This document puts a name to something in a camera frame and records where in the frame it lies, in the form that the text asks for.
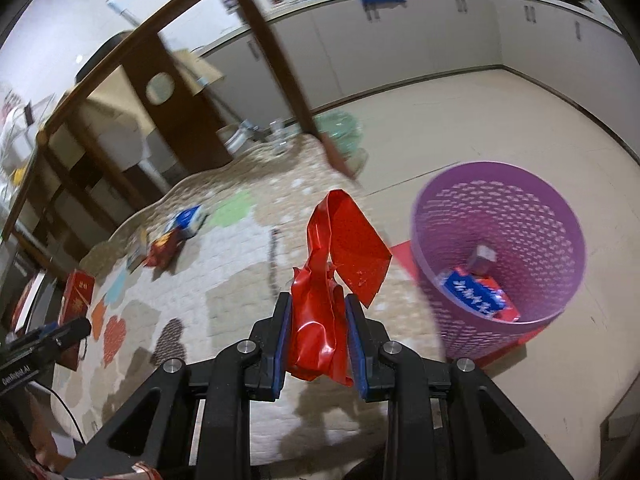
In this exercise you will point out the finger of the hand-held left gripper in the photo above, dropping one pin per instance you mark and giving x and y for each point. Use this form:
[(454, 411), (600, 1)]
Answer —
[(65, 332)]

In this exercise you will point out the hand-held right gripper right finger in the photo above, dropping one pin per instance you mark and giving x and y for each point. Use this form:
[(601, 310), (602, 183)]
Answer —
[(357, 345)]

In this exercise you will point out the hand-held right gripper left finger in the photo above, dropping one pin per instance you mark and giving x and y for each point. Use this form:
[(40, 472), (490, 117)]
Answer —
[(280, 340)]

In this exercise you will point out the red plastic wrapper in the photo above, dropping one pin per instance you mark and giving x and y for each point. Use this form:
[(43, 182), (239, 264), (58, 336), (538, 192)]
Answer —
[(320, 320)]

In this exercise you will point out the blue red box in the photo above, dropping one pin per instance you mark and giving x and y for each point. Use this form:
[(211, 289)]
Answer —
[(475, 292)]

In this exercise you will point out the small grey box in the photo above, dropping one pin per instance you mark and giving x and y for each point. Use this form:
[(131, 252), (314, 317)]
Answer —
[(482, 259)]

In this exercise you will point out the purple plastic basket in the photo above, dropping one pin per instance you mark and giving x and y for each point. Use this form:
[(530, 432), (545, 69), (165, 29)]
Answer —
[(500, 200)]

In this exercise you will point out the red gift box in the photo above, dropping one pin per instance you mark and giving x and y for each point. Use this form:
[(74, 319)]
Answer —
[(77, 300)]

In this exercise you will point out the red white flat box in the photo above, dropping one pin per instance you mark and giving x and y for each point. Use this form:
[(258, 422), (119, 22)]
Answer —
[(25, 305)]

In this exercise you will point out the heart pattern rug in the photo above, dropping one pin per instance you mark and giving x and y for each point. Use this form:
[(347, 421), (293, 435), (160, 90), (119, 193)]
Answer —
[(225, 310)]

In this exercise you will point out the red snack packet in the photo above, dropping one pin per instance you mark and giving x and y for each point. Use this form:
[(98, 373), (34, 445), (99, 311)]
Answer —
[(162, 249)]

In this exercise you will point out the blue white carton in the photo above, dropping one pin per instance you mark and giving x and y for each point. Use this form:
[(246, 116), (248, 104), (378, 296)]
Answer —
[(187, 220)]

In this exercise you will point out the small clear plastic bottle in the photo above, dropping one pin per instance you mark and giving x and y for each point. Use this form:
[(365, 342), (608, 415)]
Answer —
[(278, 134)]

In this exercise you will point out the green plastic bag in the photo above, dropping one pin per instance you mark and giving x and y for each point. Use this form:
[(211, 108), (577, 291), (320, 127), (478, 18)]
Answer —
[(345, 130)]

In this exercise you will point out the kitchen cabinets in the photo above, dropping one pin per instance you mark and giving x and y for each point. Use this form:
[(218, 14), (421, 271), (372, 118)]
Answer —
[(425, 35)]

